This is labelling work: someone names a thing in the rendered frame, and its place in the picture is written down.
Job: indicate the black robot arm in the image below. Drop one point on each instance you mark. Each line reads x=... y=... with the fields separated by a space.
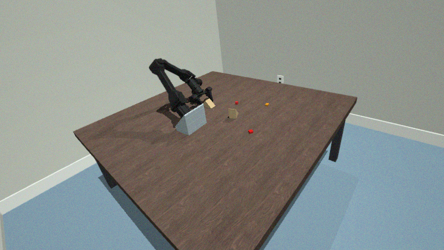
x=176 y=98

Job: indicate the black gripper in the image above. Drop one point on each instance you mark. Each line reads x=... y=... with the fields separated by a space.
x=198 y=92

